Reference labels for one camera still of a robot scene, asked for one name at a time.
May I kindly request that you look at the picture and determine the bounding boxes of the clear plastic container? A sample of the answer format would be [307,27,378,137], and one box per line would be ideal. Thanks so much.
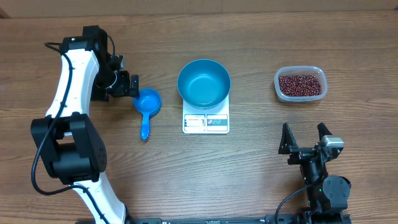
[274,65,328,103]

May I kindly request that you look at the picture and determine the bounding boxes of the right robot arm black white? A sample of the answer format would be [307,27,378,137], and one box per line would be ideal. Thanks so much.
[271,123,351,224]

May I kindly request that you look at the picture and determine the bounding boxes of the white digital kitchen scale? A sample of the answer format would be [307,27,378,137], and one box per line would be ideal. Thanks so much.
[182,96,230,134]

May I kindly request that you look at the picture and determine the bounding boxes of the red adzuki beans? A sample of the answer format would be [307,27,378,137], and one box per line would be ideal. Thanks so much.
[278,75,322,96]

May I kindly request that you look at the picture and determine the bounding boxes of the blue metal bowl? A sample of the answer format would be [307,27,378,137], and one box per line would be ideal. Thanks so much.
[177,58,231,109]

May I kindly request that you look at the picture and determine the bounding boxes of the blue measuring scoop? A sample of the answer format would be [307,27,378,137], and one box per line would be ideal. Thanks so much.
[133,88,162,140]

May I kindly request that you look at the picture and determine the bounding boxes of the black mounting rail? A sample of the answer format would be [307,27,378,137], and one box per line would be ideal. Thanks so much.
[125,215,352,224]

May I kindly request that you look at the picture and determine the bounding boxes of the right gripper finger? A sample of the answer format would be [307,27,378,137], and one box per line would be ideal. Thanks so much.
[278,123,298,154]
[317,123,331,141]

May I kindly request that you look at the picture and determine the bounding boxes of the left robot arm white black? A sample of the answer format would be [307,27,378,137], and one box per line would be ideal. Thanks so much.
[30,26,139,223]

